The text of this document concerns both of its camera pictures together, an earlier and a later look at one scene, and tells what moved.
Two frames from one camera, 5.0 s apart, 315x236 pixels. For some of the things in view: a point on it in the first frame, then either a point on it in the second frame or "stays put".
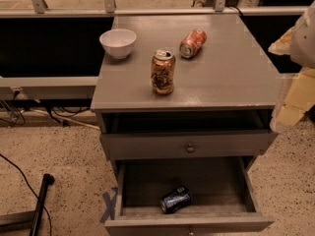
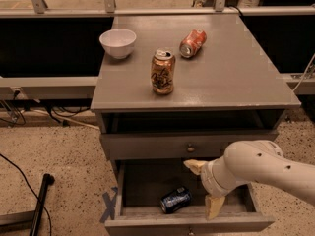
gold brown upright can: (162, 70) stays put
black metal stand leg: (48, 179) stays put
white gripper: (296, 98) -> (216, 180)
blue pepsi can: (175, 201) stays put
